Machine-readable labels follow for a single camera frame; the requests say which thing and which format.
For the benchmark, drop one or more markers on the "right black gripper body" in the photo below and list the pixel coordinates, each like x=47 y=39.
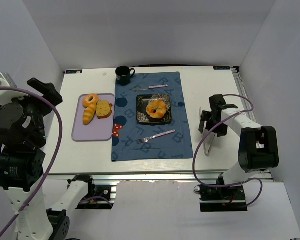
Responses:
x=212 y=122

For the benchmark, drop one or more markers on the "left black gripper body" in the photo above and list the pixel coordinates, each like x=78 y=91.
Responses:
x=43 y=88

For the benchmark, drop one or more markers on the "metal tongs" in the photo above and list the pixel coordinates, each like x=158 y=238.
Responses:
x=208 y=143

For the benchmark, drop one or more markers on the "twisted ring bread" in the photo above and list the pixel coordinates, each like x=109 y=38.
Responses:
x=156 y=109

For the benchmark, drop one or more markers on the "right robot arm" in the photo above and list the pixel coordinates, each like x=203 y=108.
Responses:
x=258 y=145

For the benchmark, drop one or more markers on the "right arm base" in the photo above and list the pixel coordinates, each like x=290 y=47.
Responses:
x=221 y=200

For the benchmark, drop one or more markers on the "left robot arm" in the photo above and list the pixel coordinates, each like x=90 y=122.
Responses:
x=22 y=138

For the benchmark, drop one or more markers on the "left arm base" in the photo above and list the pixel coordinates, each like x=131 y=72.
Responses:
x=83 y=193

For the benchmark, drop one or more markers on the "striped bread roll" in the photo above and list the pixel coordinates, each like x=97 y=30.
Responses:
x=89 y=112

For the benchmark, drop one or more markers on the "brown bread slice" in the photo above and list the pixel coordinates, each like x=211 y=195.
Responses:
x=103 y=109

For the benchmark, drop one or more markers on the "black floral square plate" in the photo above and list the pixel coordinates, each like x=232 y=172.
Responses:
x=142 y=102

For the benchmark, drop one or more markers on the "lavender plastic tray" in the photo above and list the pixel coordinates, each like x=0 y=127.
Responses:
x=99 y=129

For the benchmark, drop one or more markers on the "dark green mug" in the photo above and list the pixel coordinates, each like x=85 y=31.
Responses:
x=124 y=75

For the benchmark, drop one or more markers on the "blue letter placemat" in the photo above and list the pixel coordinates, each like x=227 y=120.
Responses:
x=127 y=130

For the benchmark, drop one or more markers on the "sugared ring donut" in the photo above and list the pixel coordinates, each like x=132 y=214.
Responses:
x=90 y=99

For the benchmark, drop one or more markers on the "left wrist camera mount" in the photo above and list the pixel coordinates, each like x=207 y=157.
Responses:
x=6 y=96

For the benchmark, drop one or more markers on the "pink handled knife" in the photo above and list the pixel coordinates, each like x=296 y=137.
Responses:
x=149 y=87

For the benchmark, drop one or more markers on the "pink handled fork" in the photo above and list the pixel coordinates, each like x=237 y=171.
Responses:
x=147 y=139

